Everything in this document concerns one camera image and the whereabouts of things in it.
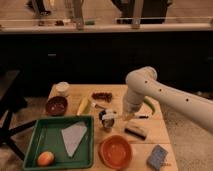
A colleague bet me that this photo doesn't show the orange plastic bowl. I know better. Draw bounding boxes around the orange plastic bowl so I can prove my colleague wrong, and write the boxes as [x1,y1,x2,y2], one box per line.
[98,135,133,170]

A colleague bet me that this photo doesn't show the beige black scrub block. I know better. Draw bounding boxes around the beige black scrub block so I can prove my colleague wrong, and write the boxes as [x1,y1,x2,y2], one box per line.
[124,122,148,140]

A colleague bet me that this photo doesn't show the blue sponge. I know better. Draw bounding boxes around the blue sponge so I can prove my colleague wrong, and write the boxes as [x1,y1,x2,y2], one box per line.
[147,145,168,171]

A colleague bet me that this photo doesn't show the dark red bowl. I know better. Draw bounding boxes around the dark red bowl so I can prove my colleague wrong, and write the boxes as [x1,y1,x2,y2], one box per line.
[45,96,68,116]

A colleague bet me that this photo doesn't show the small metal cup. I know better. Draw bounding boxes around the small metal cup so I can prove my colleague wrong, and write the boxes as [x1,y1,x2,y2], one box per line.
[102,119,115,131]

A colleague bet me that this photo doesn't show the black chair base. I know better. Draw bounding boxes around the black chair base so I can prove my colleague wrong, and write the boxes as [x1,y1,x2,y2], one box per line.
[0,96,37,161]

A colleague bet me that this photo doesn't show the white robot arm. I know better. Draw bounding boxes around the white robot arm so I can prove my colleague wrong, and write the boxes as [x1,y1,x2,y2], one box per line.
[122,66,213,134]

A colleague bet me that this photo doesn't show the white round container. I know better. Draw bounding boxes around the white round container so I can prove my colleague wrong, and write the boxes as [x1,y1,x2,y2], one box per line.
[56,82,70,97]

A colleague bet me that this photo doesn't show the metal spoon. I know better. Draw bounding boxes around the metal spoon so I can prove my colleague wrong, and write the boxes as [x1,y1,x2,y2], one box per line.
[91,102,106,110]

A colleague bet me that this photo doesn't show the green plastic tray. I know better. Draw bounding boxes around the green plastic tray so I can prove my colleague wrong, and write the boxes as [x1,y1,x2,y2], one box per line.
[23,116,94,171]

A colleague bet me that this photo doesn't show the yellow corn cob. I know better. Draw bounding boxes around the yellow corn cob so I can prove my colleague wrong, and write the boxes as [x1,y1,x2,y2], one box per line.
[77,97,91,115]

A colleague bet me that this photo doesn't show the orange apple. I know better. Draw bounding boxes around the orange apple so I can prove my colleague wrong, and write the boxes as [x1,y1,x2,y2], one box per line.
[37,151,55,167]

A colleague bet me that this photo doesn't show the grey folded cloth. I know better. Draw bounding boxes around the grey folded cloth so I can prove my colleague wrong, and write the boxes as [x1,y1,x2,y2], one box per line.
[61,121,87,157]

